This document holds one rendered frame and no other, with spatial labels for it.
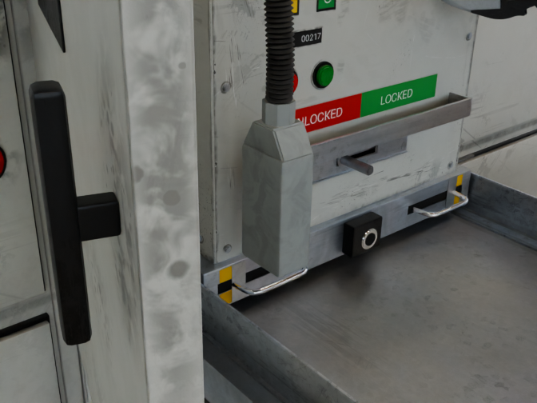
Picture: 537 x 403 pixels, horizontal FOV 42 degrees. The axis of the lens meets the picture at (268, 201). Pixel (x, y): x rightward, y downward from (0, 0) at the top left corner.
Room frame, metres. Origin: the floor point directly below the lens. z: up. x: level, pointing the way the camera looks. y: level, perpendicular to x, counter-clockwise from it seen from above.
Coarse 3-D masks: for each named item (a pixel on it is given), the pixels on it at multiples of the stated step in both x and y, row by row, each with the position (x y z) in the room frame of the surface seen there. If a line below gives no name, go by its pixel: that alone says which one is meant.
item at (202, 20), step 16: (208, 0) 0.76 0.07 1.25; (208, 16) 0.76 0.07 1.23; (208, 32) 0.76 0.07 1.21; (208, 48) 0.76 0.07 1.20; (208, 64) 0.76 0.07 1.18; (208, 80) 0.76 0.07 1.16; (208, 96) 0.76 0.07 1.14; (208, 112) 0.76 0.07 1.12; (208, 128) 0.76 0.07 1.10; (208, 144) 0.76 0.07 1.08; (208, 160) 0.76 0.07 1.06; (208, 176) 0.76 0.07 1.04; (208, 192) 0.77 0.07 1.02; (208, 208) 0.77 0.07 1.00; (208, 224) 0.77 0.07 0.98; (208, 240) 0.77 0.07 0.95; (208, 256) 0.77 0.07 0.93
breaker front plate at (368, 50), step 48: (240, 0) 0.78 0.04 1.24; (336, 0) 0.88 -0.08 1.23; (384, 0) 0.93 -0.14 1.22; (432, 0) 1.00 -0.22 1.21; (240, 48) 0.78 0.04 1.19; (336, 48) 0.88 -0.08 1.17; (384, 48) 0.94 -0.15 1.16; (432, 48) 1.01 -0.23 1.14; (240, 96) 0.78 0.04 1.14; (336, 96) 0.88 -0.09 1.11; (240, 144) 0.78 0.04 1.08; (384, 144) 0.95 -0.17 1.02; (432, 144) 1.02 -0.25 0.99; (240, 192) 0.78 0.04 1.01; (336, 192) 0.89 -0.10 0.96; (384, 192) 0.96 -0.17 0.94; (240, 240) 0.78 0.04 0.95
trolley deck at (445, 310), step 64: (384, 256) 0.92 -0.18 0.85; (448, 256) 0.93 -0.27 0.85; (512, 256) 0.93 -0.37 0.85; (256, 320) 0.75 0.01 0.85; (320, 320) 0.75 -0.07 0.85; (384, 320) 0.76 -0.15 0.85; (448, 320) 0.76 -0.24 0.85; (512, 320) 0.76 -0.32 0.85; (256, 384) 0.63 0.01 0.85; (384, 384) 0.63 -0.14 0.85; (448, 384) 0.63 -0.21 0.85; (512, 384) 0.64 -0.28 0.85
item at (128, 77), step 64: (64, 0) 0.46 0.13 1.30; (128, 0) 0.28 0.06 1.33; (192, 0) 0.29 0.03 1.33; (64, 64) 0.50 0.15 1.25; (128, 64) 0.28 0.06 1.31; (192, 64) 0.29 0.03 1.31; (64, 128) 0.30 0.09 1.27; (128, 128) 0.28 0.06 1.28; (192, 128) 0.29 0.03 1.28; (64, 192) 0.30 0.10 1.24; (128, 192) 0.29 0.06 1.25; (192, 192) 0.29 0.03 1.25; (64, 256) 0.30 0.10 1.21; (128, 256) 0.30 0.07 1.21; (192, 256) 0.29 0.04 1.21; (64, 320) 0.30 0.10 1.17; (128, 320) 0.32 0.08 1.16; (192, 320) 0.29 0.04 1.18; (128, 384) 0.34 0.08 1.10; (192, 384) 0.29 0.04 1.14
